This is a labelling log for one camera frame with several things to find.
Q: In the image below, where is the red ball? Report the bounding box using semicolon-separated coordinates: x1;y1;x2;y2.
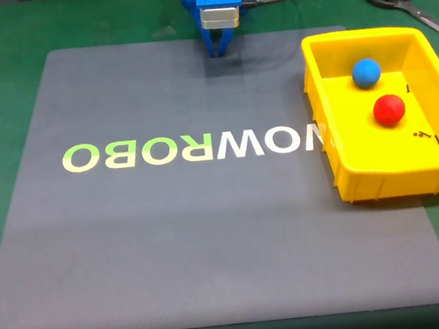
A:
371;92;409;129

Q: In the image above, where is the blue ball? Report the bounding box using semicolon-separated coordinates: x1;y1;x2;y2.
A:
350;56;384;91

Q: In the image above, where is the yellow plastic bin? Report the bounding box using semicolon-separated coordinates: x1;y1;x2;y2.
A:
298;20;439;209

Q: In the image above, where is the grey mat with lettering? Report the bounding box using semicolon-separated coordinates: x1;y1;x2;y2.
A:
0;10;439;329

